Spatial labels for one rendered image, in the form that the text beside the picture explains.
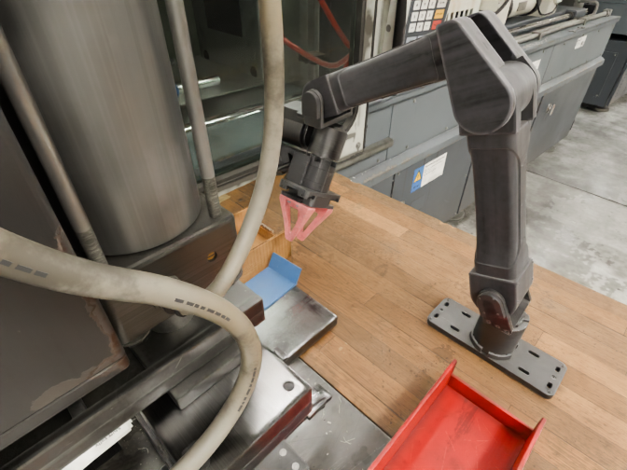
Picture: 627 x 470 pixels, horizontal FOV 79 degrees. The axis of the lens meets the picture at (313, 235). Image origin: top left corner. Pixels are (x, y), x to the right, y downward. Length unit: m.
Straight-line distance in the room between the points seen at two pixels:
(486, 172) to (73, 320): 0.44
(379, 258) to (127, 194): 0.63
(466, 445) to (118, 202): 0.50
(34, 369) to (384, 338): 0.52
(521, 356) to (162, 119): 0.60
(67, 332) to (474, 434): 0.50
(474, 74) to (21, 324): 0.42
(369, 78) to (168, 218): 0.39
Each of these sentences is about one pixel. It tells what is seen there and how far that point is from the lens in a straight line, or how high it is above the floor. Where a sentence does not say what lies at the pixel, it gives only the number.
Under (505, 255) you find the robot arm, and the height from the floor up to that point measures 1.09.
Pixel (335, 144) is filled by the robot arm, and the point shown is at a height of 1.15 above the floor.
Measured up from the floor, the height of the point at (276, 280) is 0.92.
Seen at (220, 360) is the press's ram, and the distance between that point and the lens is 0.31.
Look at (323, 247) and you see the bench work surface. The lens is 0.80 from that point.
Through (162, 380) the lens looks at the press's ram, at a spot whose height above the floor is 1.17.
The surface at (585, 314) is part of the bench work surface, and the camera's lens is 0.82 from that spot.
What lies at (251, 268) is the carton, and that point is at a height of 0.93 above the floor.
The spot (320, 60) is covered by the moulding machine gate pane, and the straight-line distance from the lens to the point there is 1.13.
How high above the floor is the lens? 1.41
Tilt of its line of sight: 38 degrees down
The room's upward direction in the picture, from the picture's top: straight up
